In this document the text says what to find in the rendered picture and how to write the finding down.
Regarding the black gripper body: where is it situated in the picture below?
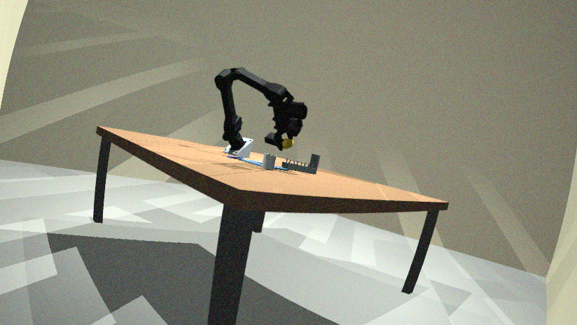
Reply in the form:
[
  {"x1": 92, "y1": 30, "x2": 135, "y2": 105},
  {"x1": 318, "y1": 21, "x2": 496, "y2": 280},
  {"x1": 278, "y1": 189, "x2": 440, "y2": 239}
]
[{"x1": 264, "y1": 116, "x2": 289, "y2": 146}]

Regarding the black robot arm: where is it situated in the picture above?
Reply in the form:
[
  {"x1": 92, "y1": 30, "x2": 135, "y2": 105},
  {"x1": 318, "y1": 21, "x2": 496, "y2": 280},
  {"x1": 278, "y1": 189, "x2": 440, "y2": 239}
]
[{"x1": 214, "y1": 67, "x2": 307, "y2": 150}]

